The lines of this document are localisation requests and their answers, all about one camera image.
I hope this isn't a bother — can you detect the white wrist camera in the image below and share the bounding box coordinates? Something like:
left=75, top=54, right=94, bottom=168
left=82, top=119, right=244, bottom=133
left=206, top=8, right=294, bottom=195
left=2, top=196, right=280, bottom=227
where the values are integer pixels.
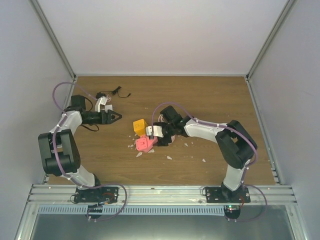
left=145, top=125, right=164, bottom=138
left=94, top=96, right=108, bottom=113

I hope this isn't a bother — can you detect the round pink power strip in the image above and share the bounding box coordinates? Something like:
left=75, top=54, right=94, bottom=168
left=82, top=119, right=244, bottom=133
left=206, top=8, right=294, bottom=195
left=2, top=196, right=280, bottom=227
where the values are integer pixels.
left=157, top=114, right=176, bottom=147

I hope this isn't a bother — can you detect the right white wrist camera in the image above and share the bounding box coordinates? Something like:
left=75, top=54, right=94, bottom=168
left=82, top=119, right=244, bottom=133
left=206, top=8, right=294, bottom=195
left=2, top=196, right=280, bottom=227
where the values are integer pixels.
left=145, top=125, right=164, bottom=138

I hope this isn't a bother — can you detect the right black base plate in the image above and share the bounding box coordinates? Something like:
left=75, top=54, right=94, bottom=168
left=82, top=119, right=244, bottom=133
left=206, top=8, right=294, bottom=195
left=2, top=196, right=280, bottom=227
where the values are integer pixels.
left=202, top=185, right=251, bottom=204

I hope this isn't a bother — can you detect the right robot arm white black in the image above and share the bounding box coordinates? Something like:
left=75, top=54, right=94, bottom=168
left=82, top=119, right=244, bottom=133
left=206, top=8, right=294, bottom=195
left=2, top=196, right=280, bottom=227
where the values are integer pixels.
left=147, top=102, right=258, bottom=203

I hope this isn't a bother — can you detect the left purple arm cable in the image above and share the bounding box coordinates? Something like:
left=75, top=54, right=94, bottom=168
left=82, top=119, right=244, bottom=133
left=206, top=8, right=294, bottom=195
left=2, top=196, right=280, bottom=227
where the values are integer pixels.
left=51, top=81, right=127, bottom=223

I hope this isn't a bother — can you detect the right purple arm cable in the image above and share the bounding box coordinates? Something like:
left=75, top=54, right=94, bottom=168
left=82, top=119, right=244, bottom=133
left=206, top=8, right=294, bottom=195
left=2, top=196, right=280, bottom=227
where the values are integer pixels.
left=151, top=101, right=268, bottom=223

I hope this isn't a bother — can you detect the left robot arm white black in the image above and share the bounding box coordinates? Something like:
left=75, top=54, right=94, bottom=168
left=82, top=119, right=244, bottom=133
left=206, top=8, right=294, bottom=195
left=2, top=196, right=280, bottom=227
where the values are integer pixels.
left=38, top=95, right=122, bottom=202

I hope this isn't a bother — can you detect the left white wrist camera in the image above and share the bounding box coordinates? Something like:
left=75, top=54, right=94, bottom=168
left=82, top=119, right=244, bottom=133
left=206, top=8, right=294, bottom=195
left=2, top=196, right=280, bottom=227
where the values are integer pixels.
left=94, top=96, right=108, bottom=113

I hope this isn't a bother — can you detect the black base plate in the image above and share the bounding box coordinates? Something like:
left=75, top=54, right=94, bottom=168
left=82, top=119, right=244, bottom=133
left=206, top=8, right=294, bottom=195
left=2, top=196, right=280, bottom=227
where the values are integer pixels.
left=202, top=185, right=251, bottom=204
left=70, top=186, right=119, bottom=204

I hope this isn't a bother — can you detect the pink triangular power socket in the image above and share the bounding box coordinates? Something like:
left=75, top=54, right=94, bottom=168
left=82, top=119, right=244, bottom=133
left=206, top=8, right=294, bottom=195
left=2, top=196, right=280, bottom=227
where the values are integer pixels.
left=135, top=135, right=158, bottom=153

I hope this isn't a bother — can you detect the white usb charger plug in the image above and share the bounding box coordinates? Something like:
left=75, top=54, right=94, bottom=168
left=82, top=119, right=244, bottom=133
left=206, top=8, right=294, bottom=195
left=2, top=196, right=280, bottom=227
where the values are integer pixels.
left=104, top=104, right=114, bottom=112

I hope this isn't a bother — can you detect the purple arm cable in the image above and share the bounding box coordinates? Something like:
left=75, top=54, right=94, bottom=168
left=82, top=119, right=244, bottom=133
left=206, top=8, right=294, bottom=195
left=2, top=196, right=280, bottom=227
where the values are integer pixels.
left=51, top=81, right=127, bottom=223
left=151, top=101, right=268, bottom=223

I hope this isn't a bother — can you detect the yellow cube socket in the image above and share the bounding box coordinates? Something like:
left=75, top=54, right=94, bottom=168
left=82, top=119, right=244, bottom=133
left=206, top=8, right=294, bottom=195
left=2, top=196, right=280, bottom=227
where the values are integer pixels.
left=133, top=118, right=148, bottom=137

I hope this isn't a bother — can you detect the aluminium front rail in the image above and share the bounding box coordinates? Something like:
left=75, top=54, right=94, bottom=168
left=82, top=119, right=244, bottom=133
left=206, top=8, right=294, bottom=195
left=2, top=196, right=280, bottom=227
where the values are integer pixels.
left=27, top=184, right=298, bottom=206

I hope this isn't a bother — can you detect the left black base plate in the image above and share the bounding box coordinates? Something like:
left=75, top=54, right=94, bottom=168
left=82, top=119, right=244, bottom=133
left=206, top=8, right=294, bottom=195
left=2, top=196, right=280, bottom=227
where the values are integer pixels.
left=70, top=186, right=119, bottom=204

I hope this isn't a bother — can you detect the slotted grey cable duct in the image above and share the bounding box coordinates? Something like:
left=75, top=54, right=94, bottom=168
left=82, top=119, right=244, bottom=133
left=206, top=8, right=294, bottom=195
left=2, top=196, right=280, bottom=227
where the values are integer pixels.
left=38, top=204, right=225, bottom=216

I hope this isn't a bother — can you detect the black power adapter with cable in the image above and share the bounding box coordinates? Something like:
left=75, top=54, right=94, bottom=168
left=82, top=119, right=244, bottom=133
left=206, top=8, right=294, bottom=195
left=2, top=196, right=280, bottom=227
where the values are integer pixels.
left=95, top=86, right=131, bottom=99

